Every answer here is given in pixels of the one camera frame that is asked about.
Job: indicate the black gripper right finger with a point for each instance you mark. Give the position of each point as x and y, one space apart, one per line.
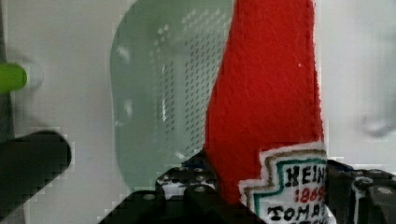
360 196

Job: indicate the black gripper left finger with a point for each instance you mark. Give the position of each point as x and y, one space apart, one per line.
188 194

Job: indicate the red felt ketchup bottle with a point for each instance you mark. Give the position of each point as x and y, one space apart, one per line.
263 132

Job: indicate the green oval strainer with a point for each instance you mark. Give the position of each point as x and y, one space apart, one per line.
164 62

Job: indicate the black cylinder container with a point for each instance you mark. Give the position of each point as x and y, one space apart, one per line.
28 164

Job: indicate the green toy lime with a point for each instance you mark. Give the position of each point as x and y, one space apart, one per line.
12 77

